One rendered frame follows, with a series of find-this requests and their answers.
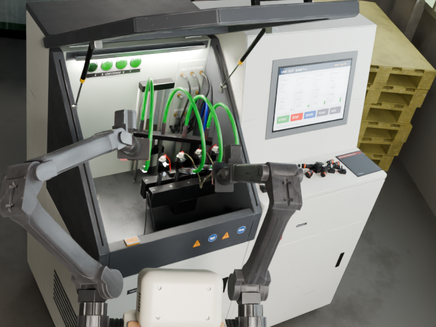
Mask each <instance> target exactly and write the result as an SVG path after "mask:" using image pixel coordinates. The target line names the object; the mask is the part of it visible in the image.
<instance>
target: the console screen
mask: <svg viewBox="0 0 436 327"><path fill-rule="evenodd" d="M357 54H358V51H348V52H342V53H330V54H320V55H313V56H302V57H296V58H285V59H278V60H273V61H272V72H271V85H270V92H269V105H268V112H267V126H266V133H265V140H268V139H274V138H281V137H284V136H290V135H294V134H301V133H305V132H311V131H314V130H321V129H325V128H331V127H337V126H341V125H346V124H347V121H348V113H349V108H350V100H351V95H352V87H353V83H354V75H355V70H356V62H357Z"/></svg>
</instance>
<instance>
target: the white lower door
mask: <svg viewBox="0 0 436 327"><path fill-rule="evenodd" d="M247 245H248V241H247V242H245V243H241V244H238V245H234V246H231V247H227V248H224V249H221V250H216V251H214V252H210V253H207V254H203V255H200V256H196V257H194V258H190V259H187V260H183V261H179V262H176V263H172V264H169V265H165V266H163V267H159V268H166V269H207V270H210V271H213V272H215V273H217V274H218V275H219V276H220V277H221V278H222V280H223V307H222V314H223V315H224V318H226V316H227V313H228V309H229V307H230V303H231V300H229V298H228V291H227V285H228V277H229V275H230V273H233V272H234V269H241V266H242V263H243V259H244V256H245V252H246V249H247ZM137 284H138V274H134V275H132V276H127V277H125V278H123V291H122V293H121V295H120V296H119V297H118V298H114V299H108V300H107V301H106V302H105V303H108V308H107V316H109V320H110V318H114V319H115V318H118V319H120V318H123V314H124V312H126V311H128V310H131V309H136V297H137Z"/></svg>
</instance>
